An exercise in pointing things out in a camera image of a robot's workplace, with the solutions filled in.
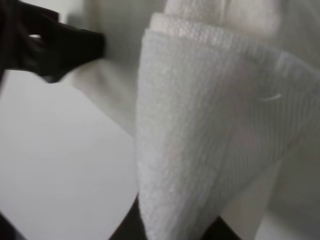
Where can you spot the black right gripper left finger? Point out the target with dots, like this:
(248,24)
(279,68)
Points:
(132,227)

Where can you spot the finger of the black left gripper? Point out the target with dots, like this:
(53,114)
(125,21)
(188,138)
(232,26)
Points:
(32,39)

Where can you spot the white towel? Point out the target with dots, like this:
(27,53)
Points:
(214,93)

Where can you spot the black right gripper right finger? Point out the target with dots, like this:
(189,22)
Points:
(220,230)

